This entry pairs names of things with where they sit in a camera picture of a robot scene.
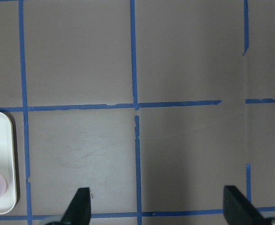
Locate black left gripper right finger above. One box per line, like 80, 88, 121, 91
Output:
223, 185, 265, 225

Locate cream plastic tray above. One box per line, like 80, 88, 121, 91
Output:
0, 112, 19, 215

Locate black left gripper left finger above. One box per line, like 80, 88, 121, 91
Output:
61, 187, 92, 225

